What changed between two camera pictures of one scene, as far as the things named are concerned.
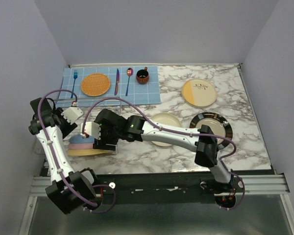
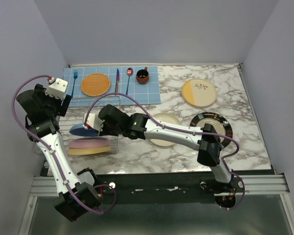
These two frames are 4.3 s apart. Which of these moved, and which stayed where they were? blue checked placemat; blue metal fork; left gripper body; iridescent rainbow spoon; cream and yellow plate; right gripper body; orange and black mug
Moved: left gripper body; right gripper body
Stayed: orange and black mug; cream and yellow plate; iridescent rainbow spoon; blue metal fork; blue checked placemat
